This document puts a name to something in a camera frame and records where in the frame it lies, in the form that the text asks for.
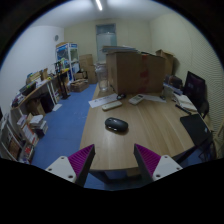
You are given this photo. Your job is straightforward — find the cardboard box behind right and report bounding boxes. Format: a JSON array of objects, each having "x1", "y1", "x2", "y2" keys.
[{"x1": 156, "y1": 49, "x2": 174, "y2": 75}]

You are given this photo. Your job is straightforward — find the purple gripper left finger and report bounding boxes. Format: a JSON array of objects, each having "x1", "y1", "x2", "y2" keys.
[{"x1": 46, "y1": 144, "x2": 95, "y2": 187}]

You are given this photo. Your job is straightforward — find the black laptop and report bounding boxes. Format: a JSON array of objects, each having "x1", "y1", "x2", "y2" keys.
[{"x1": 180, "y1": 114, "x2": 211, "y2": 146}]

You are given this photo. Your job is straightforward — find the open notebook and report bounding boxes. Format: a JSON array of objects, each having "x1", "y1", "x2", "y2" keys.
[{"x1": 175, "y1": 94, "x2": 197, "y2": 111}]

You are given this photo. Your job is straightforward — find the large cardboard box on table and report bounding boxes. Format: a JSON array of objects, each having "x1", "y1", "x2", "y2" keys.
[{"x1": 106, "y1": 52, "x2": 165, "y2": 94}]

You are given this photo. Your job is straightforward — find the open cardboard box on floor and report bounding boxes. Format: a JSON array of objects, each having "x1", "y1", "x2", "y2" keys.
[{"x1": 70, "y1": 80, "x2": 89, "y2": 92}]

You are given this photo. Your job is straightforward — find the white paper sheet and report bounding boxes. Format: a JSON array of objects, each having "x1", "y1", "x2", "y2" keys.
[{"x1": 89, "y1": 94, "x2": 117, "y2": 108}]

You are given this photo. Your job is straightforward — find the stacked cardboard boxes by door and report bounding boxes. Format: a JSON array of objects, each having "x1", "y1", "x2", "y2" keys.
[{"x1": 79, "y1": 54, "x2": 97, "y2": 84}]

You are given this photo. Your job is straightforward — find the clear glass jar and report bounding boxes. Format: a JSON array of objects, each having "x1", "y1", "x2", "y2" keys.
[{"x1": 95, "y1": 64, "x2": 108, "y2": 92}]

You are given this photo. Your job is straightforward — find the book stack on floor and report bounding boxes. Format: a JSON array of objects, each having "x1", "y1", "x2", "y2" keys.
[{"x1": 30, "y1": 115, "x2": 48, "y2": 137}]

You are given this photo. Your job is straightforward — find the white remote control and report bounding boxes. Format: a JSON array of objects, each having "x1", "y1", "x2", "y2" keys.
[
  {"x1": 102, "y1": 101, "x2": 122, "y2": 111},
  {"x1": 129, "y1": 94, "x2": 144, "y2": 105}
]

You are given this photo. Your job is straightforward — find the grey door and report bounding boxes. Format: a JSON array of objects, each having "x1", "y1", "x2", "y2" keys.
[{"x1": 96, "y1": 24, "x2": 117, "y2": 61}]

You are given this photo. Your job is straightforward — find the black pen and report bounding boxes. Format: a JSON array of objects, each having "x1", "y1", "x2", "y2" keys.
[{"x1": 175, "y1": 104, "x2": 192, "y2": 115}]

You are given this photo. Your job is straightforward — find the ceiling fluorescent light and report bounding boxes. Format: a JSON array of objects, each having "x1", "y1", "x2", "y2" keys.
[{"x1": 95, "y1": 0, "x2": 103, "y2": 11}]

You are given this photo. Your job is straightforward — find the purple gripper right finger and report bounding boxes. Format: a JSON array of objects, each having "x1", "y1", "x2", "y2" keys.
[{"x1": 134, "y1": 144, "x2": 182, "y2": 182}]

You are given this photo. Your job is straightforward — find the wooden side desk shelf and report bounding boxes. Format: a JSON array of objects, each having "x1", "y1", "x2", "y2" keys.
[{"x1": 10, "y1": 69, "x2": 68, "y2": 131}]

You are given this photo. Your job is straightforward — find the white remote control right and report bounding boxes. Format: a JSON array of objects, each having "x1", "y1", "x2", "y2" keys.
[{"x1": 129, "y1": 94, "x2": 144, "y2": 105}]

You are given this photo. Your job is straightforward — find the black monitor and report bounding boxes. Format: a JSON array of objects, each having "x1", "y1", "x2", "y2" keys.
[{"x1": 183, "y1": 72, "x2": 206, "y2": 108}]

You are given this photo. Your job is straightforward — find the black computer mouse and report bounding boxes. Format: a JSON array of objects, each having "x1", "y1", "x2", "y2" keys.
[{"x1": 105, "y1": 117, "x2": 128, "y2": 132}]

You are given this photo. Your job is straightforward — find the blue white display fridge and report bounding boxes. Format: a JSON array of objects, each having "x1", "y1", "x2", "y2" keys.
[{"x1": 56, "y1": 42, "x2": 80, "y2": 81}]

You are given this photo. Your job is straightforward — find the white remote control left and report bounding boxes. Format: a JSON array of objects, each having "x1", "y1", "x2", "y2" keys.
[{"x1": 102, "y1": 101, "x2": 122, "y2": 111}]

